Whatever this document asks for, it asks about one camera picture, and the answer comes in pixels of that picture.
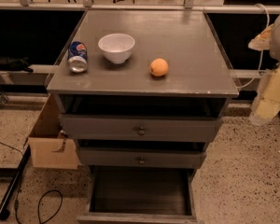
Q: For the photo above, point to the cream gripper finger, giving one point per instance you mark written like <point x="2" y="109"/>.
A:
<point x="267" y="103"/>
<point x="262" y="41"/>

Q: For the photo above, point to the orange fruit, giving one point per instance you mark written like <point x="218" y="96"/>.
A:
<point x="159" y="67"/>

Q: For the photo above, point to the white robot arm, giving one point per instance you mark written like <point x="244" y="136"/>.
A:
<point x="274" y="49"/>

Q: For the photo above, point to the grey wooden drawer cabinet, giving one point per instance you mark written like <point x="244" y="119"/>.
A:
<point x="197" y="85"/>

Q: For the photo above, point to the brass top drawer knob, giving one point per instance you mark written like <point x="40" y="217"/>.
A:
<point x="141" y="131"/>

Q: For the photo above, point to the grey open bottom drawer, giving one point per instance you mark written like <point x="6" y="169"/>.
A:
<point x="138" y="195"/>

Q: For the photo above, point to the grey middle drawer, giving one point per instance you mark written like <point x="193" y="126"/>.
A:
<point x="129" y="157"/>

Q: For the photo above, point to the grey top drawer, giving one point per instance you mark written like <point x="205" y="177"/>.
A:
<point x="168" y="129"/>

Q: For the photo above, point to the white ceramic bowl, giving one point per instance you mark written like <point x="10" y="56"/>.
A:
<point x="117" y="48"/>

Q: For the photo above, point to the blue pepsi can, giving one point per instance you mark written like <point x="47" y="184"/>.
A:
<point x="77" y="59"/>

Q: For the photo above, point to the cardboard box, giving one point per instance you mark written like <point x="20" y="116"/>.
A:
<point x="50" y="146"/>

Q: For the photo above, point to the black object on ledge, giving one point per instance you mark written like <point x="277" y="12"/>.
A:
<point x="15" y="64"/>

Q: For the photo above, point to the black bar on floor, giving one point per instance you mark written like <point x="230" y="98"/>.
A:
<point x="14" y="182"/>

